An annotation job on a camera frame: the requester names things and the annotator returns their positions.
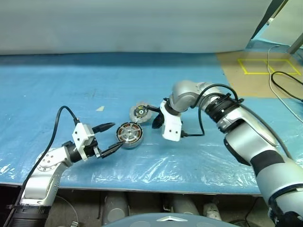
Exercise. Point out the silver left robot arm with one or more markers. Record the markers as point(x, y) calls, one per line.
point(45, 168)

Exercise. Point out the blue plastic table cover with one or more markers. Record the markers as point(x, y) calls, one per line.
point(118, 78)

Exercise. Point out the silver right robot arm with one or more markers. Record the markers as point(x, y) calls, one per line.
point(251, 137)

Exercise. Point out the grey metal post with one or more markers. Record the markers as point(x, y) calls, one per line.
point(296, 43)

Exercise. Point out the tan tape scrap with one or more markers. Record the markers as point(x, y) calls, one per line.
point(100, 109)

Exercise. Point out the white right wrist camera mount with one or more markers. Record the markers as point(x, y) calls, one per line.
point(171, 128)

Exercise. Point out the white backdrop board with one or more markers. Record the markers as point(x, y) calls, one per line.
point(118, 23)

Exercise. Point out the grey rounded cylinder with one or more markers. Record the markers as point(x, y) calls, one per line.
point(116, 205)
point(184, 204)

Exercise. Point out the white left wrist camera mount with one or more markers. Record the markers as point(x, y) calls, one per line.
point(80, 136)

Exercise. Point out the grey-blue shell with emblem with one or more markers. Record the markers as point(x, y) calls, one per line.
point(165, 222)

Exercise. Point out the white side panel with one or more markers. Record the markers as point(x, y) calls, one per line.
point(284, 21)

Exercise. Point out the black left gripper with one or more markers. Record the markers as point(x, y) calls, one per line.
point(91, 149)

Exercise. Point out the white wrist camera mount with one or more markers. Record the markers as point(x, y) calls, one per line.
point(80, 136)
point(171, 128)

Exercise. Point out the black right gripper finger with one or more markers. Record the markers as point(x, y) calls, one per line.
point(158, 122)
point(154, 109)

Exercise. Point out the black ring disc part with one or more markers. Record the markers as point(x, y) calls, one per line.
point(129, 133)

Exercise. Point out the silver motor housing copper windings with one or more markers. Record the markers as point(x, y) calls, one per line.
point(135, 144)

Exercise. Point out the white rounded cap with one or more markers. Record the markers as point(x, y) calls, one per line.
point(212, 210)

